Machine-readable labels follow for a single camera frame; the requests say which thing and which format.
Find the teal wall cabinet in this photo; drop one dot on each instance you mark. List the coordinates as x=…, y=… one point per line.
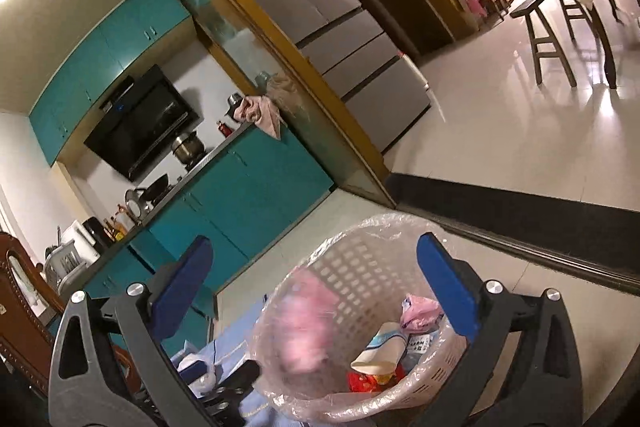
x=110, y=52

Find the pink printed plastic bag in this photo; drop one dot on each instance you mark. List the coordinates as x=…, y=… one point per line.
x=420, y=312

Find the dish rack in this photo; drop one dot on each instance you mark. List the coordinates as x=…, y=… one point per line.
x=65, y=269

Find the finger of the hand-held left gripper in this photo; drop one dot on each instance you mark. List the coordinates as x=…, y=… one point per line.
x=235, y=384

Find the blue blanket with yellow lines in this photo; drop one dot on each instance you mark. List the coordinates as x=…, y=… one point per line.
x=235, y=342

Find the wooden bench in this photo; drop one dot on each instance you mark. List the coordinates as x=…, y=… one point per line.
x=537, y=2

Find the black range hood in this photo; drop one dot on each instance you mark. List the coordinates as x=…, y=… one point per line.
x=145, y=127

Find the red snack packet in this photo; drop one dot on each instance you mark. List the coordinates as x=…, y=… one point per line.
x=370, y=382

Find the glass door with wooden frame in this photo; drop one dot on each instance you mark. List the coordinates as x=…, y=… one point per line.
x=280, y=72

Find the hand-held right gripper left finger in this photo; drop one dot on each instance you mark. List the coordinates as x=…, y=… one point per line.
x=182, y=287

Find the dark brown cabinet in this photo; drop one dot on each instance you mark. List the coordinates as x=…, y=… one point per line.
x=400, y=2

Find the small red bottle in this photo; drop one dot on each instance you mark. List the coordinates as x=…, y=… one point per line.
x=223, y=129

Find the pink towel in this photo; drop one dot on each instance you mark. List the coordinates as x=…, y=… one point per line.
x=260, y=112

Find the white and blue paper cup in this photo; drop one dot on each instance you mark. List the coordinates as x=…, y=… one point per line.
x=380, y=349

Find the white tissue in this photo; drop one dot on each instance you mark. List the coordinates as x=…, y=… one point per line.
x=192, y=361

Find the silver refrigerator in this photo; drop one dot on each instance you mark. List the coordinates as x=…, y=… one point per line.
x=350, y=47

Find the white countertop appliance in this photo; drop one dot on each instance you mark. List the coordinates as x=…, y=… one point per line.
x=80, y=242

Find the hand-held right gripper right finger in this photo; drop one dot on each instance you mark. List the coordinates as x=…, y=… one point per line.
x=447, y=287

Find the plain pink plastic bag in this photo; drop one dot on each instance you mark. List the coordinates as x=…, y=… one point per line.
x=305, y=332

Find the carved wooden chair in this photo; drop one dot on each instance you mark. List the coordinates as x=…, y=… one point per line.
x=25, y=322

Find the white plastic basket with liner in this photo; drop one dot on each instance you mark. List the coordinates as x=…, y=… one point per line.
x=350, y=267

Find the black wok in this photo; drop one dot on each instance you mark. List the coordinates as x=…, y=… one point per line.
x=155, y=188

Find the group of oil bottles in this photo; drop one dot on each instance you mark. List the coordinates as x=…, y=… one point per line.
x=119, y=224

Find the steel cooking pot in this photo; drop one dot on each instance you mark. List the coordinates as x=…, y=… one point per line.
x=187, y=149

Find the steel pot lid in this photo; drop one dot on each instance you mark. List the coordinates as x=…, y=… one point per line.
x=136, y=204

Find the black countertop appliance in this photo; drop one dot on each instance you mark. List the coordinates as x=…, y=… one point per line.
x=95, y=233

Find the dark kettle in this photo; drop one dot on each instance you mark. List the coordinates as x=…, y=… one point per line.
x=235, y=104

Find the teal base cabinet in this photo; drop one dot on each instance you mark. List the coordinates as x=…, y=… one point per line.
x=260, y=187

